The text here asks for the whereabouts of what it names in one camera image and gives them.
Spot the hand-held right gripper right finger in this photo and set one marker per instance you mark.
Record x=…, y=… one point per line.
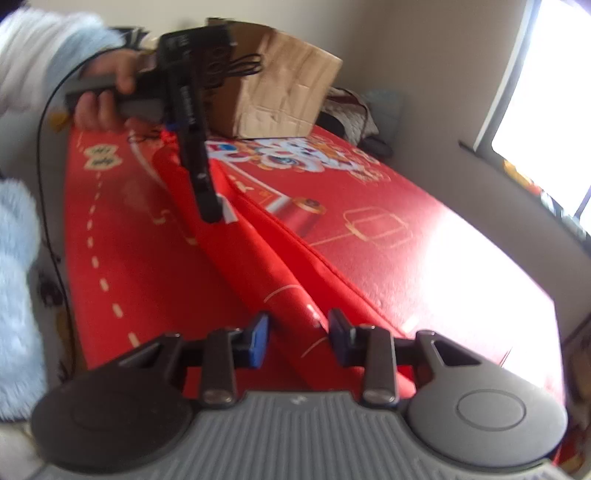
x=334, y=339

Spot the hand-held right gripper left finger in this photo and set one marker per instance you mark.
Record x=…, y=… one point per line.
x=261, y=341

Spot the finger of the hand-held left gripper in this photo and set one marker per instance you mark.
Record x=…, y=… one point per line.
x=198, y=175

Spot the red shopping bag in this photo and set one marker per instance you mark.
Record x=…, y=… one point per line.
x=258, y=258

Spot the person's left forearm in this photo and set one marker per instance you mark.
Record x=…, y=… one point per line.
x=37, y=60

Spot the quilted beige bag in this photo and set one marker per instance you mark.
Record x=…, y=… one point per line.
x=351, y=115

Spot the light blue plastic bag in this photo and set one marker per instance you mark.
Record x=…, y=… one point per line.
x=385, y=110

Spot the person's left hand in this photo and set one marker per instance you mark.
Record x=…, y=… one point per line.
x=122, y=67

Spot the brown cardboard box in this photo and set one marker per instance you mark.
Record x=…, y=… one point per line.
x=281, y=78

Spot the person's fluffy clothing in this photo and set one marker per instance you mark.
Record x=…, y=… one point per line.
x=18, y=300

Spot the dark window sill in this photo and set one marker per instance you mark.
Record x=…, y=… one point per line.
x=508, y=184

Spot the orange yellow toy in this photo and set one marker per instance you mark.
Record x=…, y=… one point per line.
x=519, y=173

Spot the window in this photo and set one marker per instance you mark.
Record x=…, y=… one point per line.
x=545, y=92

